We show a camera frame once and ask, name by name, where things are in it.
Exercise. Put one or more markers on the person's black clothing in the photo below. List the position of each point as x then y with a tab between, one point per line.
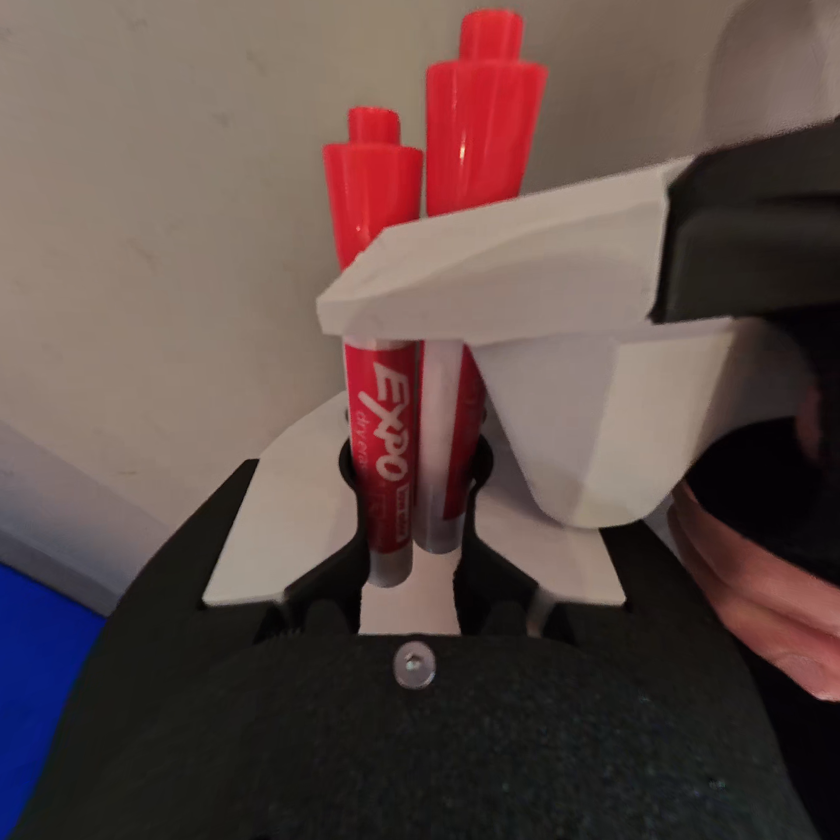
820	761

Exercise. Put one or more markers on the red dry erase marker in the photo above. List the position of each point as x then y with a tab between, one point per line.
482	131
371	190

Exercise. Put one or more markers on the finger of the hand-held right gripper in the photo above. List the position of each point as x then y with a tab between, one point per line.
512	262

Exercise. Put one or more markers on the person's right hand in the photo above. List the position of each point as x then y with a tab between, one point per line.
774	610

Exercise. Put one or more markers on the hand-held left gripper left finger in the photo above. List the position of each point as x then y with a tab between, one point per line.
289	512

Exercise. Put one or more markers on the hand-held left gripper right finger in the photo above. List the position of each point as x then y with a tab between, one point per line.
564	564

